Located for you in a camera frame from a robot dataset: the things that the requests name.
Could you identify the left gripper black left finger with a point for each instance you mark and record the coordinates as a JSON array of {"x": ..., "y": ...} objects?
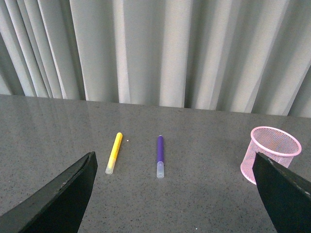
[{"x": 59, "y": 206}]

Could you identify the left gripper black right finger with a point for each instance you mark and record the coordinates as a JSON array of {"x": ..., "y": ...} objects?
[{"x": 286, "y": 196}]

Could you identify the purple highlighter pen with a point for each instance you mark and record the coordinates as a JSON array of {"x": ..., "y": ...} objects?
[{"x": 160, "y": 157}]

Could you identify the pink mesh cup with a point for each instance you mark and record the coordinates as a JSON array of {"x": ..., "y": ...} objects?
[{"x": 274, "y": 143}]

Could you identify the yellow highlighter pen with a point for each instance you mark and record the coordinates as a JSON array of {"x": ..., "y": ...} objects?
[{"x": 114, "y": 153}]

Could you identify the grey pleated curtain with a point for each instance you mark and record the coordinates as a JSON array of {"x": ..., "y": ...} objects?
[{"x": 250, "y": 56}]

